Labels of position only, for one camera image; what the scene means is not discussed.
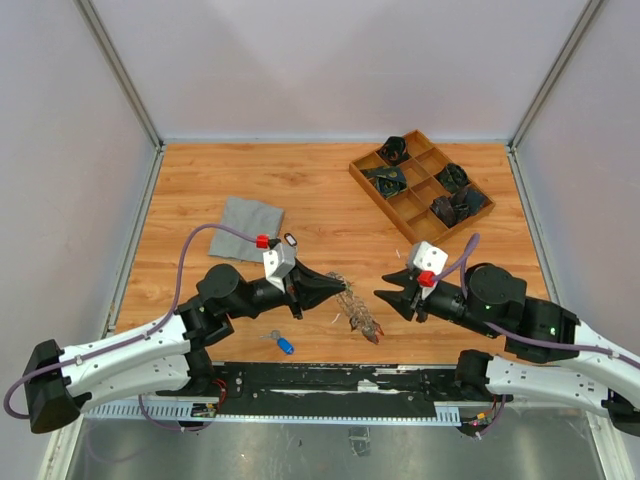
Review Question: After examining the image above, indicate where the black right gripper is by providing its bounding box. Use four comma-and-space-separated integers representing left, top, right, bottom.
373, 267, 497, 337

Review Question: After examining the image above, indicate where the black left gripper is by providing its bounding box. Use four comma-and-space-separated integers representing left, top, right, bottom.
228, 256, 346, 319

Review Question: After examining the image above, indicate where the metal key ring disc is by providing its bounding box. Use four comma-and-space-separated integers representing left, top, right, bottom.
327, 271, 384, 345

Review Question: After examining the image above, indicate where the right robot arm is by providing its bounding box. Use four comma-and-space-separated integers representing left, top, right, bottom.
374, 262, 639, 436

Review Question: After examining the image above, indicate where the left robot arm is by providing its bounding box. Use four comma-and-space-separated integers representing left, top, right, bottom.
24, 263, 345, 434

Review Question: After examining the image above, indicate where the black key tag with key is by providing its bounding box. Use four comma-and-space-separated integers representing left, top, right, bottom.
283, 233, 298, 248

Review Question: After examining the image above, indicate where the blue key tag with key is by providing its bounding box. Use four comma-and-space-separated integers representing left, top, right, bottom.
260, 330, 295, 355

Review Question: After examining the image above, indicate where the grey folded cloth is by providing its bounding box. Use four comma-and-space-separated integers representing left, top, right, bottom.
208, 196, 284, 263

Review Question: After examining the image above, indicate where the wooden compartment tray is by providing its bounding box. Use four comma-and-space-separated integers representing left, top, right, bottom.
348, 130, 495, 245

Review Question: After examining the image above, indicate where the dark green patterned tie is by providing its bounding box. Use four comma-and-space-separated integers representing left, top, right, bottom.
361, 166, 408, 199

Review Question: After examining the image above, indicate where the dark green floral tie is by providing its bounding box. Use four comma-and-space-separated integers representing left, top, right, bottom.
436, 163, 469, 193

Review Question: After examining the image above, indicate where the black orange rolled tie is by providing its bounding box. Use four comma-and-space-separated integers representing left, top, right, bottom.
378, 136, 410, 166

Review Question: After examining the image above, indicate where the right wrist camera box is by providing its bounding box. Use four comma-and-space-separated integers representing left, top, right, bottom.
407, 241, 448, 274

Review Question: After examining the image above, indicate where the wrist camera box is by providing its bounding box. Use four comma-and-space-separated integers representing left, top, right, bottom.
407, 241, 448, 274
263, 243, 297, 293

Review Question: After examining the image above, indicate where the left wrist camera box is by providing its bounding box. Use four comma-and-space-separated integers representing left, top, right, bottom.
263, 243, 297, 293

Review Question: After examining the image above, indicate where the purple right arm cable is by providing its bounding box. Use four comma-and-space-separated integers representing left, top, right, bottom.
432, 232, 640, 369

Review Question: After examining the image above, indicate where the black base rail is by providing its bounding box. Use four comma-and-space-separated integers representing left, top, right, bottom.
85, 363, 513, 427

